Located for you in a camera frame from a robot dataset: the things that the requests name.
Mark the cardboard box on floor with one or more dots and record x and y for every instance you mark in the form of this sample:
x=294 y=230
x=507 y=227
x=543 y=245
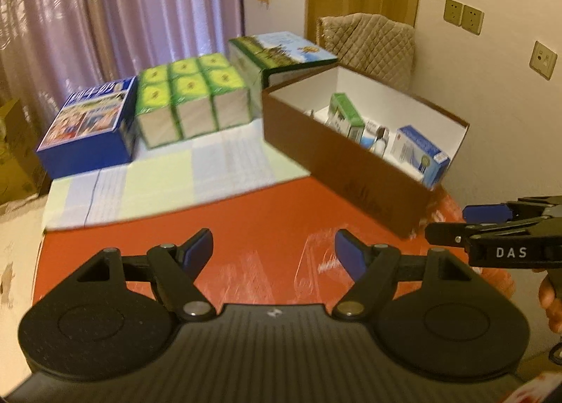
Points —
x=22 y=174

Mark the quilted beige chair cover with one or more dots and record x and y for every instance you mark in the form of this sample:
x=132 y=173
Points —
x=372 y=44

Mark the red Motul mat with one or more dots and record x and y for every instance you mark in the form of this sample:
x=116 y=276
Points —
x=273 y=246

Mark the green tissue pack middle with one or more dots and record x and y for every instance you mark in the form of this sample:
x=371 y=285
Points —
x=191 y=97

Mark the green landscape print box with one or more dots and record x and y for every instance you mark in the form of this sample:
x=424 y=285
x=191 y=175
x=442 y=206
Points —
x=266 y=59

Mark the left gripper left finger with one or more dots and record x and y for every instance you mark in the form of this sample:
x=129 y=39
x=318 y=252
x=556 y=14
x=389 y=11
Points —
x=171 y=271

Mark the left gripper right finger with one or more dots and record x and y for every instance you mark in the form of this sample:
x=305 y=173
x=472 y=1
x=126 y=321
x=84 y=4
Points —
x=376 y=271

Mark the blue medicine box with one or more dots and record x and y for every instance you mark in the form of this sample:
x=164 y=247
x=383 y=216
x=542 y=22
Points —
x=412 y=150

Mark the brown cardboard storage box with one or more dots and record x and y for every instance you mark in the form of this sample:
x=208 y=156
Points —
x=372 y=184

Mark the checked pastel cloth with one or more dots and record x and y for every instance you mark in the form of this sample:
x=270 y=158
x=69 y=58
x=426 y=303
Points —
x=170 y=178

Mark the green medicine box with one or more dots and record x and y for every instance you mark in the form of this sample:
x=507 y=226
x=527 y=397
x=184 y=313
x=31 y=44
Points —
x=344 y=118

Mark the person's right hand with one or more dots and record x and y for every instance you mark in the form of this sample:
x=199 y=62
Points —
x=551 y=304

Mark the green tissue pack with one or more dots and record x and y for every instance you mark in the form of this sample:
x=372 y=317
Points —
x=229 y=92
x=191 y=97
x=154 y=110

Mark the green tissue pack left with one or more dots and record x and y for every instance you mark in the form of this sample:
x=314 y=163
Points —
x=154 y=110

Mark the green tissue pack right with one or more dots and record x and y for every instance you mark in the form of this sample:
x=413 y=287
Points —
x=229 y=92

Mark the blue milk carton box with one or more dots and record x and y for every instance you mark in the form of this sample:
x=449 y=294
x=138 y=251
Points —
x=93 y=130

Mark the single wall outlet plate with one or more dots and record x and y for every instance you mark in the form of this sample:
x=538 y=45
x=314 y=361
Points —
x=543 y=60

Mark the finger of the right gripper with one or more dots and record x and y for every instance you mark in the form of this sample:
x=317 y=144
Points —
x=526 y=207
x=459 y=234

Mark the blue hand cream tube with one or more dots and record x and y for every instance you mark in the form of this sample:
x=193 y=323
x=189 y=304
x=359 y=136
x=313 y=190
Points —
x=375 y=138

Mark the double wall socket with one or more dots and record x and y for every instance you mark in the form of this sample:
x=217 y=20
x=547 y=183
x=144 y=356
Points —
x=461 y=15

